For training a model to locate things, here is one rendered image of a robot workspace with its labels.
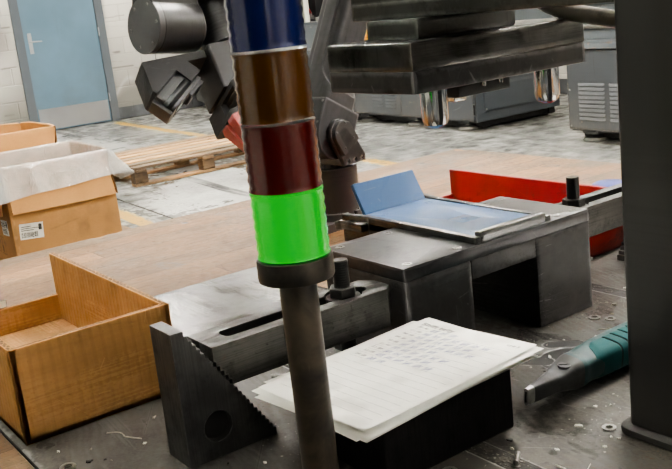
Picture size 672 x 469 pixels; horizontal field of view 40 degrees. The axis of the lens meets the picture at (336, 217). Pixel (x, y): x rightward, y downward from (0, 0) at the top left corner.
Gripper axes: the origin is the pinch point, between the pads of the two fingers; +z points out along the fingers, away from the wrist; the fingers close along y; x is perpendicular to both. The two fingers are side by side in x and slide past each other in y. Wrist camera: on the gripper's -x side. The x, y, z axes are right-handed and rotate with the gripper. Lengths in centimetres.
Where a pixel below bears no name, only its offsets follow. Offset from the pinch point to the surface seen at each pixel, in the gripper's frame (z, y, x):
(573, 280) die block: 22.9, 24.5, 9.7
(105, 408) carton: 18.9, 16.9, -27.7
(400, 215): 12.2, 18.4, 0.6
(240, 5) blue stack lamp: 7, 50, -22
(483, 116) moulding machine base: -150, -506, 426
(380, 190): 8.9, 15.6, 1.4
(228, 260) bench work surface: 5.1, -12.5, -4.2
